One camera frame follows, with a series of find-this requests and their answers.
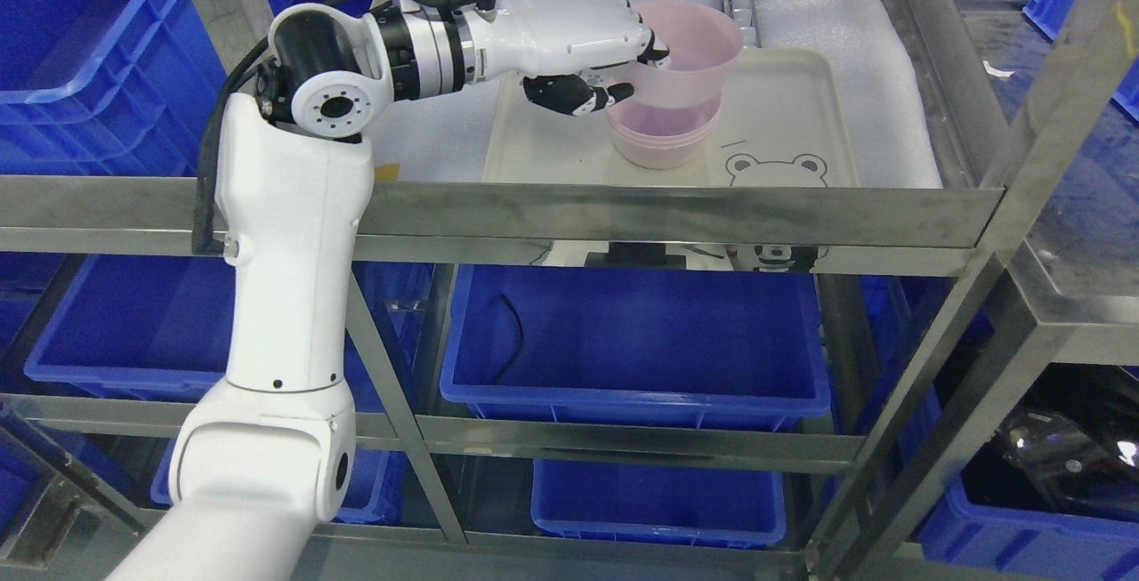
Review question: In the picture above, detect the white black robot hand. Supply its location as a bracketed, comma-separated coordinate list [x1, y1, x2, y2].
[461, 0, 670, 116]

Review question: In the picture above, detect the pink plastic bowl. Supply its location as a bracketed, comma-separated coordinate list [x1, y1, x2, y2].
[609, 0, 743, 109]

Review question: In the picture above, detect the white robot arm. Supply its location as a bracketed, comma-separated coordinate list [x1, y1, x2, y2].
[110, 0, 480, 580]

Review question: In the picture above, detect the blue bin centre shelf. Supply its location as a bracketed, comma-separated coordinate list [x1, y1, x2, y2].
[440, 265, 831, 432]

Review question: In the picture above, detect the blue bin shelf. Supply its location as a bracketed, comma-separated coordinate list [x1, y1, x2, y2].
[440, 265, 831, 432]
[23, 254, 428, 414]

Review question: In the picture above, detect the blue bin left shelf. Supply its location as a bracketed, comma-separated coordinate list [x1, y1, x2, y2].
[23, 254, 428, 414]

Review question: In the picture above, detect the stainless steel shelf rack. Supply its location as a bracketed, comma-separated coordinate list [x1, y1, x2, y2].
[0, 0, 1139, 581]

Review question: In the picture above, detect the cream bear tray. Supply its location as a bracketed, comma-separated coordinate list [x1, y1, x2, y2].
[481, 49, 860, 188]

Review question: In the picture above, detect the large blue bin top left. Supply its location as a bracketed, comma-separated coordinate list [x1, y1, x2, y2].
[0, 0, 352, 175]

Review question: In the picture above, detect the blue bin bottom centre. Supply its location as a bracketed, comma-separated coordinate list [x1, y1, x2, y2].
[530, 460, 787, 549]

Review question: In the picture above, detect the black helmet in bin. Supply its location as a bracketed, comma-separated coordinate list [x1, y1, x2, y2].
[962, 365, 1138, 521]

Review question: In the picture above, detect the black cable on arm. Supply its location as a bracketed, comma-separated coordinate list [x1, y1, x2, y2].
[191, 0, 497, 255]

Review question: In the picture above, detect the black cable in bin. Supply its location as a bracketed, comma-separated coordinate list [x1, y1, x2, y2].
[492, 294, 526, 383]

